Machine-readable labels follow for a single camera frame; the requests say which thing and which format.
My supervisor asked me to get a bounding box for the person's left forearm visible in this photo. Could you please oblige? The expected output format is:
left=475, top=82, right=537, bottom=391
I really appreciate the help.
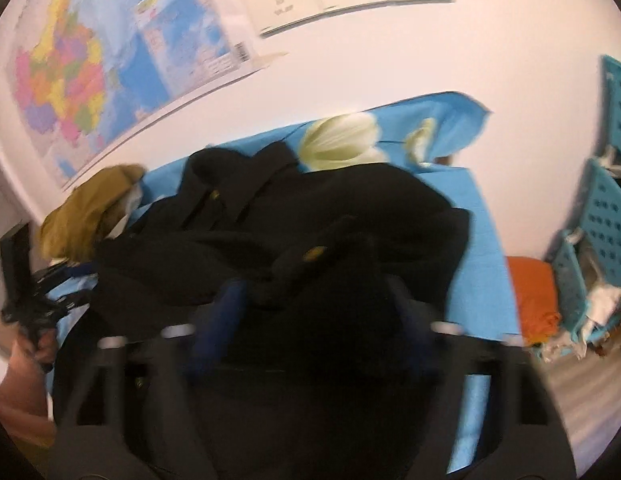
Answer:
left=0, top=357, right=57, bottom=436

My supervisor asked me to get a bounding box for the blue floral blanket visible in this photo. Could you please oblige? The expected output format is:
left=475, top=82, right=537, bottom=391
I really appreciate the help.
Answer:
left=43, top=91, right=524, bottom=473

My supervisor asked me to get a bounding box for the olive green garment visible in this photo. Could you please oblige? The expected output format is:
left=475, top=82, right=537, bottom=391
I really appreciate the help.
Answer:
left=39, top=164, right=146, bottom=263

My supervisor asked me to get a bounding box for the orange cloth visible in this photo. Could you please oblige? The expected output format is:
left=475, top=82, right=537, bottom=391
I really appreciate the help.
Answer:
left=505, top=256, right=562, bottom=347

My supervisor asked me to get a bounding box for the black garment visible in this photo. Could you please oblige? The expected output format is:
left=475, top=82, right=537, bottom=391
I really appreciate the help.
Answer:
left=90, top=142, right=474, bottom=411

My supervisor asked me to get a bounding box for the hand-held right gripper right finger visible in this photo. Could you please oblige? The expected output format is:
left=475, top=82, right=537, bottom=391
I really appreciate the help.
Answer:
left=395, top=285, right=576, bottom=480

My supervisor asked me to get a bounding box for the teal perforated plastic basket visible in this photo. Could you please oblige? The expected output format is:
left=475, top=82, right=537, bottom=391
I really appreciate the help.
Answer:
left=598, top=55, right=621, bottom=166
left=551, top=157, right=621, bottom=346

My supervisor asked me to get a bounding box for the clear tape piece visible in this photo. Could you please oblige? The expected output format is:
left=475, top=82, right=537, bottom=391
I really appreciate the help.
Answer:
left=250, top=50, right=291, bottom=69

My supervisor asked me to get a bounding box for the colourful wall map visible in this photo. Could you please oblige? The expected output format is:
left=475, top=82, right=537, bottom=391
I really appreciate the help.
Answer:
left=5, top=0, right=291, bottom=192

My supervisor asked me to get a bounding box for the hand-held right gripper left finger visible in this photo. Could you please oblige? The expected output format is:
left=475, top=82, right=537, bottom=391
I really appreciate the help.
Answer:
left=48, top=282, right=249, bottom=480

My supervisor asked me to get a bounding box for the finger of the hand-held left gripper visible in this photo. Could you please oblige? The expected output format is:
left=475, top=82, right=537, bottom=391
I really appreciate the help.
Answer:
left=40, top=290, right=94, bottom=315
left=33, top=261, right=97, bottom=287

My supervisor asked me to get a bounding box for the person's left hand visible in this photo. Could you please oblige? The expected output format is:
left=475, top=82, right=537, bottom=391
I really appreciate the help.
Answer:
left=10, top=330, right=60, bottom=376

